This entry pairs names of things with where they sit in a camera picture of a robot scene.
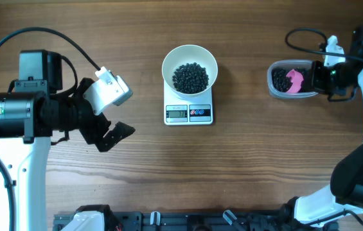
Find pink plastic measuring scoop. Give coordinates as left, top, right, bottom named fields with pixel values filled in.
left=286, top=69, right=304, bottom=93

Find black beans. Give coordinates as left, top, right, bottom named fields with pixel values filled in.
left=172, top=62, right=209, bottom=94

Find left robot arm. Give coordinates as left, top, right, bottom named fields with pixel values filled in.
left=0, top=50, right=134, bottom=230

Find white digital kitchen scale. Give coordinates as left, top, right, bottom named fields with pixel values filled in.
left=163, top=83, right=213, bottom=126

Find white ceramic bowl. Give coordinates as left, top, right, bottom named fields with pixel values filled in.
left=161, top=44, right=218, bottom=97

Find clear plastic food container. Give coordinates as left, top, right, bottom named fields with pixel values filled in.
left=267, top=60, right=318, bottom=99

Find left grey rail clamp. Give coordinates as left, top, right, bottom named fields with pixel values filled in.
left=150, top=211, right=161, bottom=226

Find grey rail clamp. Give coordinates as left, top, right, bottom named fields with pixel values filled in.
left=150, top=211, right=161, bottom=226
left=222, top=210, right=237, bottom=226

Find right grey rail clamp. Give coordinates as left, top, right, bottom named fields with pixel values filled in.
left=222, top=210, right=237, bottom=226

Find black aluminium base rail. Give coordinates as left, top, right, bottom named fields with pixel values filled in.
left=53, top=210, right=339, bottom=231

